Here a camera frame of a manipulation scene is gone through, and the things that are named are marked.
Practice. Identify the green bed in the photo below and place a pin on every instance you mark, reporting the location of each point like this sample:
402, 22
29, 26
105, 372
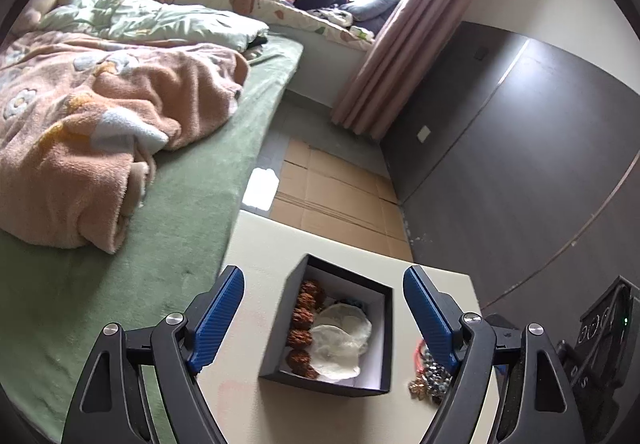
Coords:
200, 184

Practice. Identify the pink fleece blanket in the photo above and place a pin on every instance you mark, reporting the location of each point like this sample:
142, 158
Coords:
90, 123

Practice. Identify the black jewelry box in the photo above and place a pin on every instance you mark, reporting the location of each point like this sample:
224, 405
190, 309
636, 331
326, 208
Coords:
280, 349

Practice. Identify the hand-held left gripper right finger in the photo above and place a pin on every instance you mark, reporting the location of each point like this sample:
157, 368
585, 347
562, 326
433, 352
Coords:
431, 324

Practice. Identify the grey pillow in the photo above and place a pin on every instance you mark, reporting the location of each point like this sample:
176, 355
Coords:
375, 8

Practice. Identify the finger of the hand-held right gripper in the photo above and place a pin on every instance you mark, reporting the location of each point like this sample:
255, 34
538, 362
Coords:
500, 321

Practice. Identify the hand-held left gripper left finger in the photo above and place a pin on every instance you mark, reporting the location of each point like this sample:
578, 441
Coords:
215, 324

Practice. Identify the flattened cardboard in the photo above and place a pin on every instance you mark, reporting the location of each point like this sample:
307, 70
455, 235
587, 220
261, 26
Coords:
330, 194

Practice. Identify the dark grey wardrobe door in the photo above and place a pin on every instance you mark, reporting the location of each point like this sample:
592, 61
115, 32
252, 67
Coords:
500, 148

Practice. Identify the white paper sheet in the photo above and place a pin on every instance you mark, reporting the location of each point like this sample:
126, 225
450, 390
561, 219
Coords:
261, 190

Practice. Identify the white wall socket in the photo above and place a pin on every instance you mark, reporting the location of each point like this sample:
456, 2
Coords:
424, 133

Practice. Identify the white plastic bag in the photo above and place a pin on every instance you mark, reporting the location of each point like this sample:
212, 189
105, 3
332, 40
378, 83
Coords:
340, 339

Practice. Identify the green floral quilt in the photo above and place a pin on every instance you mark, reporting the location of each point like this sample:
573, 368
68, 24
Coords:
150, 18

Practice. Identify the printed window seat cushion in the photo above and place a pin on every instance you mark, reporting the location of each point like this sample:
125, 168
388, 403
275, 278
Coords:
250, 3

